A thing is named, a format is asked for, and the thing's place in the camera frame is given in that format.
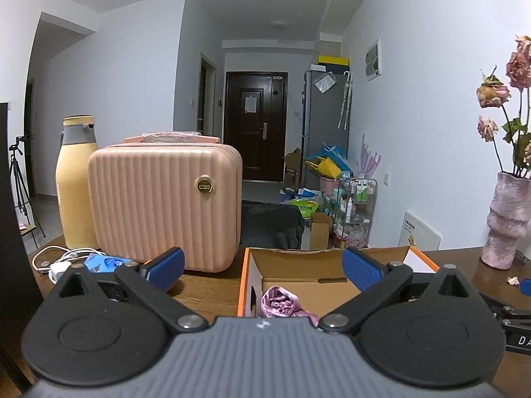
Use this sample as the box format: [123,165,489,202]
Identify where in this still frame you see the small brown cardboard box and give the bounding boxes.
[309,212,334,250]

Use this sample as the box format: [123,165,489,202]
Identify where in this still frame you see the pink ribbed suitcase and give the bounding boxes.
[87,134,244,274]

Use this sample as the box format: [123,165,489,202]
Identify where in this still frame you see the pink plastic packet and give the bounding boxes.
[142,131,202,140]

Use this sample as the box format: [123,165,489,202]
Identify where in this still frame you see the wire trolley rack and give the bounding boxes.
[331,178,378,250]

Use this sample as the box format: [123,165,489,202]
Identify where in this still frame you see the white folded umbrella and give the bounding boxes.
[338,71,353,130]

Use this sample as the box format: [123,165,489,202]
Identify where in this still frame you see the orange cardboard box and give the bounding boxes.
[237,246,440,320]

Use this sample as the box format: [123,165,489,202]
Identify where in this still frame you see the open brown cardboard box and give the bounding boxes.
[284,148,303,190]

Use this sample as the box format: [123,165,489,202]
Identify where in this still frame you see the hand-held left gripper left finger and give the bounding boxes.
[49,247,209,334]

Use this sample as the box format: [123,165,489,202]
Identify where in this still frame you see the pink textured vase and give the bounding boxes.
[481,171,531,270]

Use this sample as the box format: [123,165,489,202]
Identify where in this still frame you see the dark entrance door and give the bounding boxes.
[224,71,288,182]

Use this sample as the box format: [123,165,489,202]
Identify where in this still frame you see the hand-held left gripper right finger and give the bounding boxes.
[318,247,479,334]

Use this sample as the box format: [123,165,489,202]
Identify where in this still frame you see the dark cloth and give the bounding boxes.
[240,201,306,250]

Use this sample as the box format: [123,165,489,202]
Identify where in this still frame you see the black tripod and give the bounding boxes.
[9,134,46,238]

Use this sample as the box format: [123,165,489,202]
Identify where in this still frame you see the white board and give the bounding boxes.
[398,211,443,252]

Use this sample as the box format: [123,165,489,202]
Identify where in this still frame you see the green white bag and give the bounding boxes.
[290,198,320,219]

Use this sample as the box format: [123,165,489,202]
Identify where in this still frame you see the dried pink roses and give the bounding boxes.
[476,35,531,179]

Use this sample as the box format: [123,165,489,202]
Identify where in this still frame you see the yellow thermos bottle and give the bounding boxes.
[55,115,100,250]

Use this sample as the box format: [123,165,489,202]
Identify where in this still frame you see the pink satin scrunchie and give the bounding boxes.
[261,286,320,327]

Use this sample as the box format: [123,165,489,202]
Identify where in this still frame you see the white electrical panel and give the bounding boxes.
[364,39,383,81]

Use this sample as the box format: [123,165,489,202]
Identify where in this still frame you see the purple feather decoration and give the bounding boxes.
[358,134,382,179]

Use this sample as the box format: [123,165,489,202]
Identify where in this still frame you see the white charger cable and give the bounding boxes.
[32,245,103,285]

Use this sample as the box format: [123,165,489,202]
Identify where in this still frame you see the grey refrigerator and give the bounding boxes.
[301,69,351,188]

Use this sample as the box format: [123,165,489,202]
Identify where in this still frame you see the blue tissue pack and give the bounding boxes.
[84,253,144,275]

